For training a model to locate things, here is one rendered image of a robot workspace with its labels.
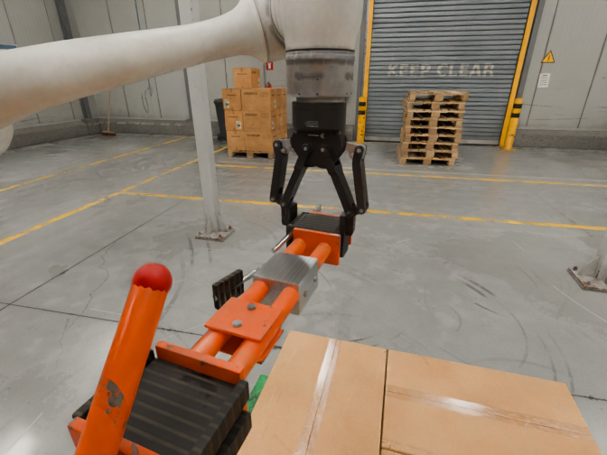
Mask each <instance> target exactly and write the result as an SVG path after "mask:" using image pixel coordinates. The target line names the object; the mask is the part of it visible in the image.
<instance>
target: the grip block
mask: <svg viewBox="0 0 607 455"><path fill-rule="evenodd" d="M155 350H156V355H157V358H155V356H154V351H153V350H152V349H150V352H149V355H148V358H147V360H146V363H145V369H144V372H143V374H142V377H141V381H140V384H139V387H138V389H137V392H136V396H135V400H134V403H133V406H132V410H131V413H130V415H129V418H128V421H127V425H126V429H125V432H124V435H123V439H122V441H121V444H120V447H119V450H118V454H117V455H237V454H238V451H239V450H240V448H241V446H242V444H243V443H244V441H245V439H246V438H247V436H248V434H249V432H250V430H251V428H252V420H251V413H250V412H249V411H248V410H247V401H248V399H249V388H248V381H246V380H245V370H244V367H243V366H240V365H237V364H234V363H230V362H228V361H225V360H222V359H219V358H216V357H212V356H209V355H205V354H202V353H200V352H197V351H194V350H191V349H188V348H183V347H180V346H177V345H174V344H172V343H169V342H166V341H163V340H160V341H159V342H158V343H157V344H156V345H155ZM93 397H94V395H93V396H91V397H90V398H89V399H88V401H87V402H86V403H84V404H83V405H82V406H81V407H80V408H79V409H78V410H77V411H75V412H74V413H73V414H72V418H73V420H72V421H71V422H69V424H68V425H67V427H68V429H69V432H70V436H71V438H72V440H73V442H74V445H75V447H76V448H77V445H78V442H79V437H80V435H81V432H82V429H83V427H84V424H85V421H86V419H87V416H88V413H89V408H90V406H91V403H92V400H93Z"/></svg>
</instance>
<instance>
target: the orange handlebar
mask: <svg viewBox="0 0 607 455"><path fill-rule="evenodd" d="M305 248H306V244H305V242H304V241H303V240H302V239H301V238H297V239H295V240H294V241H293V242H292V243H291V244H290V245H289V247H288V248H287V249H286V250H285V251H284V253H289V254H294V255H300V254H301V253H302V252H303V251H304V250H305ZM330 252H331V247H330V246H329V245H328V244H327V243H323V242H322V243H320V244H319V245H318V246H317V247H316V248H315V249H314V251H313V252H312V253H311V255H310V256H309V257H313V258H317V259H318V271H319V269H320V268H321V266H322V264H323V263H324V261H325V260H326V258H327V257H328V255H329V254H330ZM267 294H268V287H267V285H266V284H265V283H264V282H262V281H254V282H253V283H252V284H251V285H250V286H249V288H248V289H247V290H246V291H245V292H244V293H243V294H242V295H241V296H240V297H239V298H235V297H231V298H230V299H229V300H228V301H227V302H226V303H225V304H224V305H223V306H222V307H221V308H220V309H219V310H218V311H217V312H216V313H215V314H214V315H213V316H212V317H211V318H210V319H209V320H208V321H207V322H206V323H205V324H204V327H205V328H209V330H208V331H207V332H206V333H205V334H204V335H203V336H202V337H201V338H200V339H199V340H198V341H197V342H196V343H195V344H194V345H193V346H192V347H191V348H190V349H191V350H194V351H197V352H200V353H202V354H205V355H209V356H212V357H215V356H216V355H217V354H218V352H223V353H226V354H229V355H231V358H230V359H229V360H228V362H230V363H234V364H237V365H240V366H243V367H244V370H245V379H246V378H247V376H248V374H249V373H250V371H251V370H252V368H253V367H254V365H255V364H256V363H258V364H260V365H262V364H263V363H264V361H265V360H266V358H267V356H268V354H269V353H270V351H271V350H272V348H273V347H274V345H275V344H276V342H277V341H278V339H279V338H280V336H281V335H282V333H283V332H284V330H282V329H280V327H281V326H282V324H283V323H284V321H285V319H286V318H287V316H288V315H289V313H290V312H291V310H292V309H293V307H294V306H295V305H296V304H297V302H298V301H299V298H300V295H299V293H298V292H297V291H296V290H295V289H294V288H291V287H286V288H284V289H283V291H282V292H281V293H280V294H279V296H278V297H277V298H276V299H275V301H274V302H273V304H272V305H271V306H267V305H264V304H260V302H261V301H262V300H263V299H264V298H265V297H266V295H267Z"/></svg>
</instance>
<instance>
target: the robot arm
mask: <svg viewBox="0 0 607 455"><path fill-rule="evenodd" d="M363 4H364V0H240V1H239V3H238V5H237V6H236V7H235V8H234V9H233V10H231V11H229V12H228V13H226V14H223V15H221V16H218V17H215V18H212V19H209V20H206V21H202V22H198V23H190V24H185V25H178V26H171V27H164V28H156V29H148V30H141V31H133V32H120V33H112V34H105V35H98V36H91V37H84V38H78V39H71V40H65V41H59V42H48V43H43V44H37V45H32V46H26V47H21V48H15V49H10V50H4V51H0V155H1V154H2V153H4V152H5V151H6V150H7V148H8V147H9V145H10V143H11V142H12V139H13V135H14V123H16V122H18V121H20V120H22V119H24V118H26V117H28V116H31V115H34V114H36V113H39V112H41V111H43V110H46V109H48V108H51V107H56V106H58V105H61V104H64V103H67V102H70V101H73V100H76V99H79V98H84V97H88V96H91V95H95V94H97V93H101V92H104V91H108V90H110V89H114V88H120V87H123V86H126V85H129V84H133V83H136V82H139V81H142V80H146V79H151V78H154V77H158V76H161V75H164V74H167V73H171V72H174V71H177V70H183V69H186V68H189V67H192V66H196V65H199V64H202V63H206V62H210V61H214V60H221V59H225V58H229V57H234V56H239V55H249V56H252V57H255V58H257V59H258V60H260V61H262V62H263V63H266V62H271V61H277V60H285V62H286V93H287V95H288V96H289V97H292V98H296V101H293V102H292V115H293V134H292V136H291V139H284V138H281V139H278V140H275V141H274V142H273V147H274V152H275V162H274V169H273V177H272V183H271V191H270V198H269V199H270V201H271V202H273V203H274V202H275V203H277V204H279V205H280V206H281V216H282V224H283V225H284V226H286V234H288V233H289V232H290V231H291V230H287V225H289V224H290V223H291V222H292V221H293V220H294V219H295V218H296V217H297V203H295V202H293V201H294V196H295V194H296V192H297V190H298V188H299V186H300V184H301V181H302V179H303V177H304V174H305V172H306V170H307V168H308V167H315V166H316V167H319V168H322V169H326V170H327V172H328V173H329V175H331V177H332V182H333V184H334V187H335V189H336V191H337V194H338V196H339V199H340V201H341V205H342V207H343V210H344V211H343V212H342V213H341V215H340V235H341V251H340V257H342V258H343V257H344V256H345V254H346V253H347V251H348V243H349V236H352V234H353V233H354V231H355V223H356V215H359V214H360V215H363V214H365V212H366V211H367V209H368V208H369V198H368V190H367V182H366V173H365V164H364V158H365V154H366V151H367V146H366V145H365V144H354V143H350V142H348V139H347V137H346V134H345V128H346V110H347V102H346V101H342V98H346V97H350V96H351V95H352V83H353V71H354V61H355V56H354V53H355V46H356V40H357V36H358V33H359V30H360V26H361V19H362V12H363ZM291 146H292V147H293V149H294V151H295V153H296V154H297V156H298V158H297V160H296V163H295V165H294V171H293V173H292V176H291V178H290V180H289V182H288V184H287V187H286V189H285V193H284V195H283V191H284V186H285V174H286V167H287V162H288V153H289V152H290V151H291ZM345 150H347V151H348V152H349V157H350V158H351V159H352V172H353V180H354V188H355V195H356V202H357V205H356V204H355V201H354V199H353V197H352V194H351V192H350V187H349V185H348V183H347V180H346V178H345V175H344V172H343V170H342V165H341V160H340V157H341V155H342V154H343V152H344V151H345ZM292 202H293V203H292Z"/></svg>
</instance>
